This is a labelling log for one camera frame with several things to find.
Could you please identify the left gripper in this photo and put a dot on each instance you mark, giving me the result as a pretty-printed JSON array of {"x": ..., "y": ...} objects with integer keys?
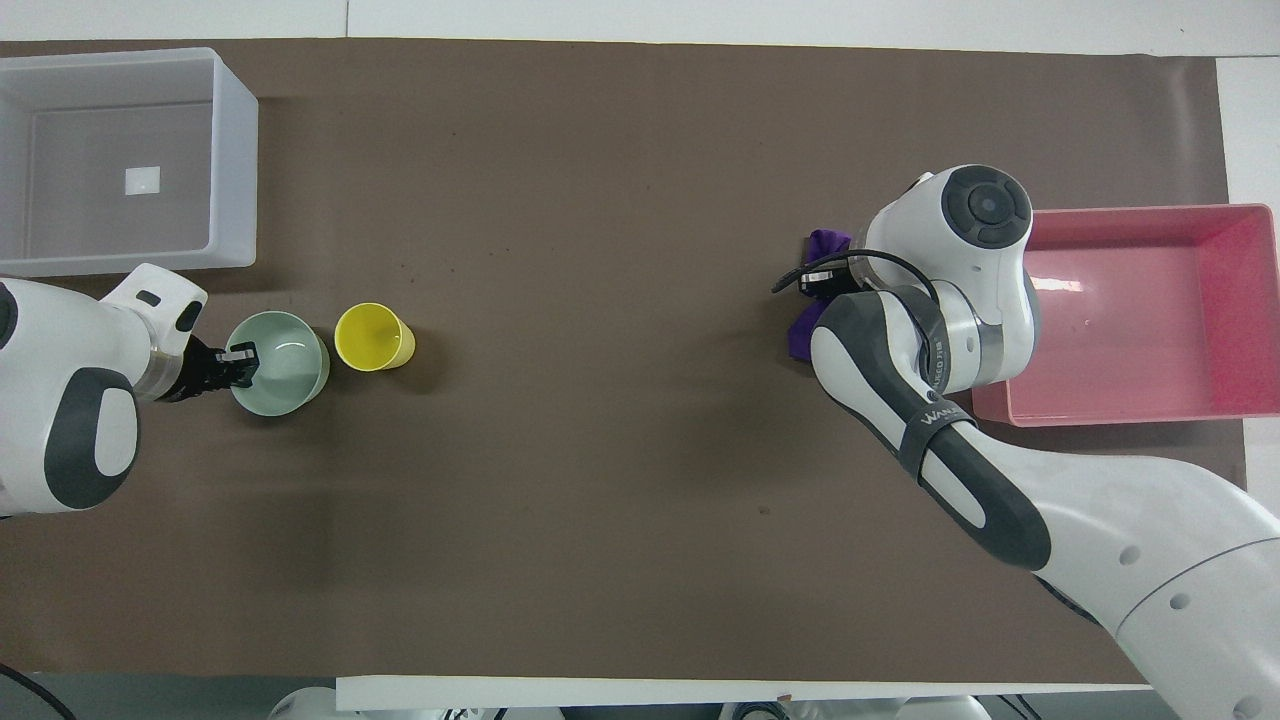
[{"x": 198, "y": 372}]

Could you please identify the yellow cup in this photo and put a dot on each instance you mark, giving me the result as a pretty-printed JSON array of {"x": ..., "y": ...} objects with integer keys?
[{"x": 372, "y": 338}]

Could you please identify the purple cloth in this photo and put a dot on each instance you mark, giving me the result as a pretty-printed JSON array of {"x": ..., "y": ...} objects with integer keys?
[{"x": 828, "y": 245}]

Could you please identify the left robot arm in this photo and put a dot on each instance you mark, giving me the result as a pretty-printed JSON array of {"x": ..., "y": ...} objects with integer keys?
[{"x": 60, "y": 330}]

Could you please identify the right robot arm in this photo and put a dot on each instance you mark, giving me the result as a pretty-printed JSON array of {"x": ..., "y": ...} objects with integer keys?
[{"x": 1150, "y": 530}]

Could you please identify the pink plastic box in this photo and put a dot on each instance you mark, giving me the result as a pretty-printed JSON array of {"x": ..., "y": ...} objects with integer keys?
[{"x": 1150, "y": 310}]

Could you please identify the translucent white plastic box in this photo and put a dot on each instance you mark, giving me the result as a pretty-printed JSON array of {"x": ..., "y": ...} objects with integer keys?
[{"x": 120, "y": 110}]

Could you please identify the pale green cup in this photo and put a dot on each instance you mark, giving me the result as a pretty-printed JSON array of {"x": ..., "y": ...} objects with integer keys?
[{"x": 285, "y": 375}]

